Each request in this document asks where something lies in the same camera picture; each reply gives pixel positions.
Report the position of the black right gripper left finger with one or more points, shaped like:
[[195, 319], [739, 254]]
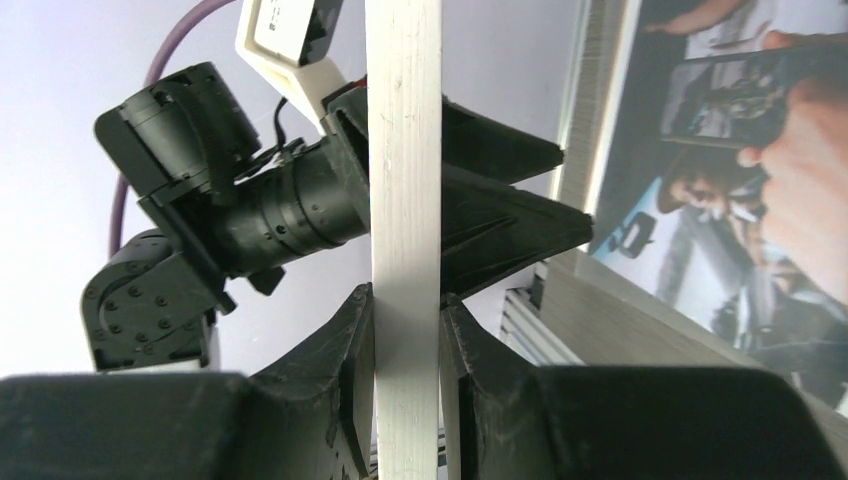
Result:
[[307, 415]]

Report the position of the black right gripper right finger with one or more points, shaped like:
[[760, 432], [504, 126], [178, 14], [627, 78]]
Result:
[[506, 418]]

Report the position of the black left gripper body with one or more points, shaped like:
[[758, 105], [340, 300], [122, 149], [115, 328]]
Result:
[[316, 196]]

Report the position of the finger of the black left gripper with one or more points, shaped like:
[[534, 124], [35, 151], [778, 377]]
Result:
[[491, 230], [486, 147]]

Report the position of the light wooden picture frame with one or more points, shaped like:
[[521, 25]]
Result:
[[404, 66]]

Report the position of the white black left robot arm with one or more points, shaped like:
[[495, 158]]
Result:
[[223, 207]]

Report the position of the printed photo of people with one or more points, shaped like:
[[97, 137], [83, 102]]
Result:
[[677, 215]]

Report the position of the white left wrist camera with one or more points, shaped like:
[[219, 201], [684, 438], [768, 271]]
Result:
[[286, 42]]

